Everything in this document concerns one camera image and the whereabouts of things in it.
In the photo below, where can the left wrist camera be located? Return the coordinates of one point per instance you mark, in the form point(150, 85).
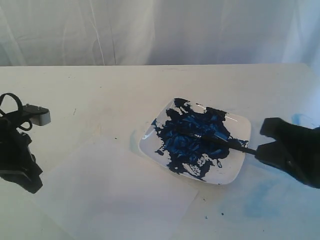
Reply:
point(37, 115)

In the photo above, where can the black paintbrush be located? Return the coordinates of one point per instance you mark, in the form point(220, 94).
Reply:
point(225, 143)

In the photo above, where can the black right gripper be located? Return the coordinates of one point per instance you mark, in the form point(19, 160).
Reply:
point(298, 153)

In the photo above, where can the white backdrop curtain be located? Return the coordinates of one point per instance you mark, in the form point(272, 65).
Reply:
point(159, 32)

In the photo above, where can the white paper sheet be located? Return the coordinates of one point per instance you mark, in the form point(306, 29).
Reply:
point(104, 192)

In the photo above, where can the white square paint plate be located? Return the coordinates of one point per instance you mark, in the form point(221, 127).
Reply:
point(191, 157)

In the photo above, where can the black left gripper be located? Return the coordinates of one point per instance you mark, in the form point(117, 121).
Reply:
point(17, 164)

